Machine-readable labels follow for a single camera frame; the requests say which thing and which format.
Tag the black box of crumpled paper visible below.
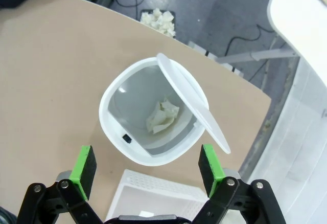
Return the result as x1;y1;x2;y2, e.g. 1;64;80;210
139;8;176;39

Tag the white trash can lid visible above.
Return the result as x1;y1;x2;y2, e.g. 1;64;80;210
156;52;231;155

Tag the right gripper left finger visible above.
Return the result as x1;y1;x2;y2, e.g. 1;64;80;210
16;145;105;224

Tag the large white table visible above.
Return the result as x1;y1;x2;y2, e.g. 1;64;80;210
216;0;327;65

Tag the white perforated plastic basket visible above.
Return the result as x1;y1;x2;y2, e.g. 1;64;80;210
105;169;247;224

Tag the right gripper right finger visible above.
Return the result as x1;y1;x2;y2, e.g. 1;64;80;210
193;144;286;224

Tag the white trash can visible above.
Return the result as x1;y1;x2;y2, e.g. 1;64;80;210
99;57;209;167

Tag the white paper ball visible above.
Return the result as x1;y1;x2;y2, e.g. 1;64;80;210
146;97;180;135

